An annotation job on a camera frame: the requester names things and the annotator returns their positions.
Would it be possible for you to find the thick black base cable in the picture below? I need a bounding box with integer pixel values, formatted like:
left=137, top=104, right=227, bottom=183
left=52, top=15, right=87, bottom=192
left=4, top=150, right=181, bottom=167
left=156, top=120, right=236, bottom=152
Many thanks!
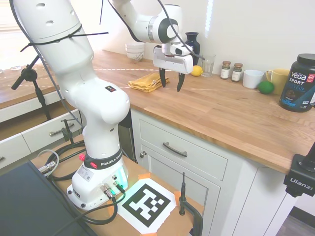
left=48, top=143, right=87, bottom=183

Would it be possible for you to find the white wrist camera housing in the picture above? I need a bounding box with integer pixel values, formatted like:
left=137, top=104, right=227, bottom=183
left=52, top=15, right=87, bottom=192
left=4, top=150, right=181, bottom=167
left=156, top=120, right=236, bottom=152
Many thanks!
left=170, top=43, right=190, bottom=57

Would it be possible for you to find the yellow cloth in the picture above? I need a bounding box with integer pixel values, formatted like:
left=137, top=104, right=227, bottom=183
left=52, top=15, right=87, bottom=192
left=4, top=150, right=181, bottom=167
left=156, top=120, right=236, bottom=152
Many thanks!
left=127, top=72, right=170, bottom=93

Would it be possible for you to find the long metal drawer handle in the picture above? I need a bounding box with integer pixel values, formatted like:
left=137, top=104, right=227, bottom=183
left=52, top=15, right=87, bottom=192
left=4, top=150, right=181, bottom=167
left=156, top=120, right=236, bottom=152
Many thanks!
left=162, top=142, right=189, bottom=158

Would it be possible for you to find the black boom stand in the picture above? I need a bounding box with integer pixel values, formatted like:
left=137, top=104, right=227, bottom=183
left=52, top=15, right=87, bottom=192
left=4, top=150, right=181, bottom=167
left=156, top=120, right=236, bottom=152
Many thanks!
left=11, top=55, right=53, bottom=121

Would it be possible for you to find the yellow mug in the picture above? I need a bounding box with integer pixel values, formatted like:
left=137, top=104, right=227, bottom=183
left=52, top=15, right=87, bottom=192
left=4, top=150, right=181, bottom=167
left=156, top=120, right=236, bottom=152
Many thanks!
left=265, top=68, right=292, bottom=95

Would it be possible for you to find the black Vega protein tub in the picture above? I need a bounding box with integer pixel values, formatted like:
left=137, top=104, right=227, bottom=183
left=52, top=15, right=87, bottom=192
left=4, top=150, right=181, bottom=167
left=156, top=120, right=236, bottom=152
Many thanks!
left=279, top=53, right=315, bottom=113

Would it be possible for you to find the brown robot mounting board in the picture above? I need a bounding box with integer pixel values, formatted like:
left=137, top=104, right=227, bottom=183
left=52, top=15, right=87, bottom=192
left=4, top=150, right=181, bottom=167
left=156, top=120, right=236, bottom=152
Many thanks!
left=31, top=132, right=205, bottom=236

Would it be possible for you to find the clear drinking glass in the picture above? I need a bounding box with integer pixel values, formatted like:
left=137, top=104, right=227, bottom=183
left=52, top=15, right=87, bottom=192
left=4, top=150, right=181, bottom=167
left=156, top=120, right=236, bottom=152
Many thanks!
left=201, top=54, right=217, bottom=78

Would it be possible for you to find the green lime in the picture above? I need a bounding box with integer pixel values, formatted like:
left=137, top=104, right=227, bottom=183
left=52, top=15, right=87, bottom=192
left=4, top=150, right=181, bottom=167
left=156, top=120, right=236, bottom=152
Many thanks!
left=257, top=80, right=275, bottom=95

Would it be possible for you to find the short black zip tie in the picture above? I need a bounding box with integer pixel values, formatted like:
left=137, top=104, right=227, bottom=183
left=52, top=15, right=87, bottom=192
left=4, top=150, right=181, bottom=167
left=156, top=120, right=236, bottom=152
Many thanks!
left=99, top=0, right=107, bottom=25

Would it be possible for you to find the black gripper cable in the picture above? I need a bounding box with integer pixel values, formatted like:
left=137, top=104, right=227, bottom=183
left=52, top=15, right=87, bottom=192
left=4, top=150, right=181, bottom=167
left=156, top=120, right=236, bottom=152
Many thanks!
left=157, top=0, right=206, bottom=61

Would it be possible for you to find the green spice jar bronze lid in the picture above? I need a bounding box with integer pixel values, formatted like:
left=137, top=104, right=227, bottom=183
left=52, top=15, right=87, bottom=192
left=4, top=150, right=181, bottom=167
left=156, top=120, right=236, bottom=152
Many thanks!
left=220, top=60, right=232, bottom=80
left=231, top=62, right=244, bottom=83

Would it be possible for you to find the white ceramic cup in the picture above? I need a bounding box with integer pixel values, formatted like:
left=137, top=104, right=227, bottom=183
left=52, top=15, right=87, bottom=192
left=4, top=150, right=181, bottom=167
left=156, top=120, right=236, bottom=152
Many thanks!
left=243, top=69, right=265, bottom=89

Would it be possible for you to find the grey cable with metal connector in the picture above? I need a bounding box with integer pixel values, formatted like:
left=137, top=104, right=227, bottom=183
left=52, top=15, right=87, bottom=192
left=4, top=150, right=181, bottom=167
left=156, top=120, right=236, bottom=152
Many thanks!
left=36, top=149, right=60, bottom=177

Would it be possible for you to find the small black screw clamp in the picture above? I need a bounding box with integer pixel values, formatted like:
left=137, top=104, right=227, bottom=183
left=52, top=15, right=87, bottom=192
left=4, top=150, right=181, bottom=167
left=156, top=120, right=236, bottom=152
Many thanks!
left=61, top=118, right=76, bottom=145

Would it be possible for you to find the white kitchen cabinet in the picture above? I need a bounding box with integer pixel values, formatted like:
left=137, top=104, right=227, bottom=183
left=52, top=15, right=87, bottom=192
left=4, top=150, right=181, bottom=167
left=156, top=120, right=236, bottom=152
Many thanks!
left=0, top=90, right=298, bottom=236

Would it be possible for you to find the large black screw clamp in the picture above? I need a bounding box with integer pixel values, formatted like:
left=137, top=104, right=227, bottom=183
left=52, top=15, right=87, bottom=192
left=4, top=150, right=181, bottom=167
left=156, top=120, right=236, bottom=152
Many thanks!
left=179, top=172, right=204, bottom=236

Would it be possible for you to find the dark blue vase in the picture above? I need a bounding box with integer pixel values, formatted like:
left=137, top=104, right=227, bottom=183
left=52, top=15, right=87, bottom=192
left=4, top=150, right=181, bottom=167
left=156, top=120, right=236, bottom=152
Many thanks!
left=185, top=31, right=201, bottom=55

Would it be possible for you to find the black Ulanzi camera mount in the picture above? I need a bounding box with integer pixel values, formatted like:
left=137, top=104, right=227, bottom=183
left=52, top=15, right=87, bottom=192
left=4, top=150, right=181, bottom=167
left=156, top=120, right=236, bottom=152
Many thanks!
left=283, top=147, right=315, bottom=198

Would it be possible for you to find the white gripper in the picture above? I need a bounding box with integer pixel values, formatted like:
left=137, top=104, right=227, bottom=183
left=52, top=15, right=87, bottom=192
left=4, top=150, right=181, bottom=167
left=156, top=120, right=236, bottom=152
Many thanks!
left=152, top=45, right=194, bottom=92

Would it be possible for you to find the thin black looped cable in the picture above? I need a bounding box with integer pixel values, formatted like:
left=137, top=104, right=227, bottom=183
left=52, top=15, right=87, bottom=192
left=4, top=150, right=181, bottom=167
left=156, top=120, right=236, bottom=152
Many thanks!
left=46, top=183, right=127, bottom=236

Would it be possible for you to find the black white fiducial marker sheet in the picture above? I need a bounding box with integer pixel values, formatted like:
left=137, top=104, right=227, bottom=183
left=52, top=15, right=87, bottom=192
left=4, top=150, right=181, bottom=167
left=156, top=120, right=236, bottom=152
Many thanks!
left=117, top=178, right=178, bottom=235

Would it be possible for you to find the short metal drawer handle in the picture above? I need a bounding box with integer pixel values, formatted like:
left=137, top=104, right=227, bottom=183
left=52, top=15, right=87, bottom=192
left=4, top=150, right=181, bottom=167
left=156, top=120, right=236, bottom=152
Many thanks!
left=49, top=122, right=75, bottom=137

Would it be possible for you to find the black controller box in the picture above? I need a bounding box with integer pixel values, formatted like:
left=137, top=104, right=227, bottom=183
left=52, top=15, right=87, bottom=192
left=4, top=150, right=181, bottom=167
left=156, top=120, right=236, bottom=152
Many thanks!
left=0, top=160, right=99, bottom=236

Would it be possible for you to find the long black zip tie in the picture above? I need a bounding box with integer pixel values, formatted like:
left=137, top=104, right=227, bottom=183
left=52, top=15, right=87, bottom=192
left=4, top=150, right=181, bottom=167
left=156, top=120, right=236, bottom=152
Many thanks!
left=20, top=25, right=109, bottom=53

